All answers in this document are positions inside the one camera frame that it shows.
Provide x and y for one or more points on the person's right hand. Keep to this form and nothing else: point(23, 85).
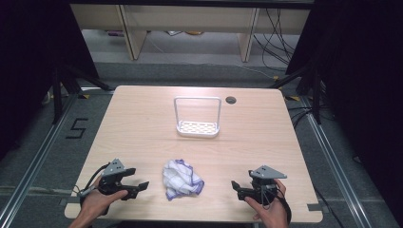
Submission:
point(273, 212)

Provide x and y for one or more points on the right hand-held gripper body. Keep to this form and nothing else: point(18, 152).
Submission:
point(265, 172)

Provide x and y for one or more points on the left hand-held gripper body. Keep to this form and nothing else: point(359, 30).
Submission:
point(112, 169)

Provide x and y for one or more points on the white purple checked cloth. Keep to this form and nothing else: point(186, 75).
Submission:
point(182, 180)

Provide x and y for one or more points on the beige desk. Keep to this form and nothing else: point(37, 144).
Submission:
point(190, 15)

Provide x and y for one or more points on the black metal stand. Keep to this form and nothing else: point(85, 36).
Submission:
point(57, 95)
point(315, 95)

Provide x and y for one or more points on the aluminium floor rail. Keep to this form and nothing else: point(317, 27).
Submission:
point(34, 164)
point(335, 164)

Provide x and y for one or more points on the white rack with rail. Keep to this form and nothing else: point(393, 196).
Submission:
point(197, 129)

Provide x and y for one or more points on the yellow round object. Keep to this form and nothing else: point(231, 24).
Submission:
point(194, 32)

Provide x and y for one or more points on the person's left hand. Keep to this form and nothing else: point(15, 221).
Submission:
point(95, 202)

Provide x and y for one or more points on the dark curtain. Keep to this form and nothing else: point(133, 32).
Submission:
point(364, 79)
point(28, 63)

